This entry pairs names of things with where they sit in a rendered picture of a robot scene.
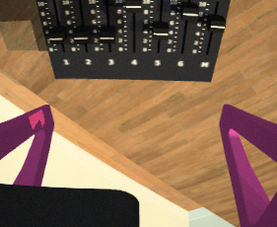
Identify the black lighting desk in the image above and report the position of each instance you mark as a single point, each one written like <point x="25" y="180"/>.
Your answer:
<point x="148" y="39"/>

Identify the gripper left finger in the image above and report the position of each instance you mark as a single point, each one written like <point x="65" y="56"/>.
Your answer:
<point x="15" y="131"/>

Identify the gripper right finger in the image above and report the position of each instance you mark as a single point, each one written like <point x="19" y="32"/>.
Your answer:
<point x="251" y="198"/>

